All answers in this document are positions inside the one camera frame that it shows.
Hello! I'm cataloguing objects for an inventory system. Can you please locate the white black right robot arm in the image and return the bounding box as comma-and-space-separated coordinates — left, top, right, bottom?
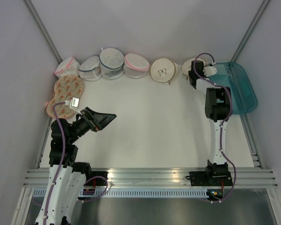
186, 60, 232, 187

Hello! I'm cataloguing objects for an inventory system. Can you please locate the right aluminium corner post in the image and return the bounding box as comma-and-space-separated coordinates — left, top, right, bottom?
230, 0, 271, 62

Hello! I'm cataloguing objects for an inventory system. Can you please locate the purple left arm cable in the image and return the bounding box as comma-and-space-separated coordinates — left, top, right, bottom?
43, 101, 71, 221

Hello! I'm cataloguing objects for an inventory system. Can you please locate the teal transparent plastic bin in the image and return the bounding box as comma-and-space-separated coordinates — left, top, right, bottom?
209, 62, 258, 115

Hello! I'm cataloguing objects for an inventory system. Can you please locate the white blue-trim mesh bag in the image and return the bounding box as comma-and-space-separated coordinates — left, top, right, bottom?
78, 56, 102, 81

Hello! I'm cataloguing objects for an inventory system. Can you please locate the beige round bag with glasses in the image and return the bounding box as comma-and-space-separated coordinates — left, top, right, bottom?
150, 58, 179, 85

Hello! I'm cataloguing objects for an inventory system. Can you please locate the tall white blue-zip mesh bag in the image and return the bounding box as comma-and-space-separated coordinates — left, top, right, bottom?
99, 48, 125, 80

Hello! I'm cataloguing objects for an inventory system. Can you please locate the aluminium corner post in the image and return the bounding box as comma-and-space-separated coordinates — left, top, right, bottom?
230, 0, 271, 62
23, 0, 62, 63

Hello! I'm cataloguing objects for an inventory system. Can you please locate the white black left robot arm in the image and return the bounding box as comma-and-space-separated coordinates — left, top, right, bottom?
35, 107, 117, 225

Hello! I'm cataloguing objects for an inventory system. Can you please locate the white pink-zip mesh bag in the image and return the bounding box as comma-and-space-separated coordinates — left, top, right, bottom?
123, 53, 150, 79

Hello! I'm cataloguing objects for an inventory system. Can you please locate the white pink-trim mesh bag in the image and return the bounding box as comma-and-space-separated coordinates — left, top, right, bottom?
54, 57, 80, 78

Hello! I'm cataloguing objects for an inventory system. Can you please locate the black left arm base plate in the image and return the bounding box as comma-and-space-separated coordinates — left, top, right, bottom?
84, 171, 108, 189

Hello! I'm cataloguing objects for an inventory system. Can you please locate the left aluminium corner post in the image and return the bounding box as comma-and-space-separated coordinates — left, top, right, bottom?
23, 0, 62, 63

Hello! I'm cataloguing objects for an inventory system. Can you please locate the white slotted cable duct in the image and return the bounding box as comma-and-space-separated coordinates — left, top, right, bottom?
32, 188, 224, 198

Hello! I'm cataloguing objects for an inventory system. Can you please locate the beige round glasses laundry bag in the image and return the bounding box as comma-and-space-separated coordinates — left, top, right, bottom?
181, 58, 195, 76

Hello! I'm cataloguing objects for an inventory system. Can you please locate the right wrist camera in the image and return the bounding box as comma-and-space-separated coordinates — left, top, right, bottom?
203, 63, 217, 77

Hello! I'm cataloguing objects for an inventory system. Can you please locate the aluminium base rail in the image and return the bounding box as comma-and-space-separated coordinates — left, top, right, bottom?
23, 167, 278, 188

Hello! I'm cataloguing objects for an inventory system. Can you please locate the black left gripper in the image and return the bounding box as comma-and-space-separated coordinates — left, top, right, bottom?
68, 106, 116, 143

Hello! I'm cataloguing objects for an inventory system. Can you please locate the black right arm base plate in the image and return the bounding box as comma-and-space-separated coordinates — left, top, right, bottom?
185, 171, 233, 187

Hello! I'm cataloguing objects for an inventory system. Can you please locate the floral peanut-shaped laundry bag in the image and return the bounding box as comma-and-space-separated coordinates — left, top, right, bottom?
46, 75, 85, 119

